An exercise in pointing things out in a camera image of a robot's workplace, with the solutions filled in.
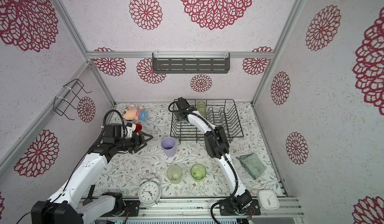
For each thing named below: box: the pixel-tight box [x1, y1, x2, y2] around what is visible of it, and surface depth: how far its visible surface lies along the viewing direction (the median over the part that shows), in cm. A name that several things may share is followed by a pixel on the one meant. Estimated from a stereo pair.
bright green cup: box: [190, 163, 207, 180], surface depth 85 cm
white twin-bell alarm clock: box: [135, 178, 162, 210], surface depth 77 cm
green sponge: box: [235, 152, 267, 180], surface depth 87 cm
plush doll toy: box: [123, 105, 148, 121], surface depth 108 cm
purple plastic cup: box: [161, 136, 176, 158], surface depth 89 cm
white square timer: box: [258, 189, 280, 211], surface depth 76 cm
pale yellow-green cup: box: [166, 164, 183, 185], surface depth 85 cm
